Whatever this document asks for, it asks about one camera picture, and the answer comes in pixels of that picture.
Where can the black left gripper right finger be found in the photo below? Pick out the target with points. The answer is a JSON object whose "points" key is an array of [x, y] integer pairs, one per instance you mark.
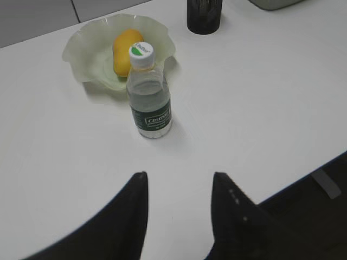
{"points": [[241, 230]]}

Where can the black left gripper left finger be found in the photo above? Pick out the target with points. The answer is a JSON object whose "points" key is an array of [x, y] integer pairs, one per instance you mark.
{"points": [[116, 232]]}

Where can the clear water bottle green label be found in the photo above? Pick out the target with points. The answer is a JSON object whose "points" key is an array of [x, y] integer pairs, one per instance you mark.
{"points": [[148, 92]]}

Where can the yellow mango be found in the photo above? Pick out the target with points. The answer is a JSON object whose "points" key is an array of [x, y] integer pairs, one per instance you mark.
{"points": [[121, 45]]}

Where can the frosted green wavy plate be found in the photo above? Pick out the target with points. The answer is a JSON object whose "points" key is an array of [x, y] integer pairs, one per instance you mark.
{"points": [[89, 50]]}

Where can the black mesh pen holder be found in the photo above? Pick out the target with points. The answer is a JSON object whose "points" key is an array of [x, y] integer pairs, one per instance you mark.
{"points": [[203, 17]]}

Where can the light green plastic basket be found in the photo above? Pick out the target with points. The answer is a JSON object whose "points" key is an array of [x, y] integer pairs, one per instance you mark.
{"points": [[272, 5]]}

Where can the grey table leg bracket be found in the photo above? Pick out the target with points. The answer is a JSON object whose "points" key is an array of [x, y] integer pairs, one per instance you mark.
{"points": [[326, 183]]}

